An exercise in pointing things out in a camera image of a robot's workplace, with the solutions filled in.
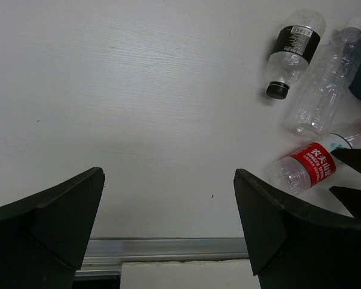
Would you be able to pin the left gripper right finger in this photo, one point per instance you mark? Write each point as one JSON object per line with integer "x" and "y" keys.
{"x": 294, "y": 244}

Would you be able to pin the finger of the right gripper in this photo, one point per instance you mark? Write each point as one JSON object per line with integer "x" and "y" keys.
{"x": 350, "y": 198}
{"x": 350, "y": 157}

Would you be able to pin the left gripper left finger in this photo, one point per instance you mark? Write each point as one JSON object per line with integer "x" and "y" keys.
{"x": 44, "y": 237}

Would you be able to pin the red label plastic bottle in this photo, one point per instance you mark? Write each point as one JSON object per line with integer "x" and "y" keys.
{"x": 313, "y": 163}

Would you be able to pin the clear white cap bottle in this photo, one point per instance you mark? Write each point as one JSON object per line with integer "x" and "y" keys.
{"x": 327, "y": 82}

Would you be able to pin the black label plastic bottle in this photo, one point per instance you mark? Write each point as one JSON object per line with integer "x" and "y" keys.
{"x": 293, "y": 51}

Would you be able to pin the aluminium table edge rail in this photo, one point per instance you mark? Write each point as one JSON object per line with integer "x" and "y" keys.
{"x": 105, "y": 256}

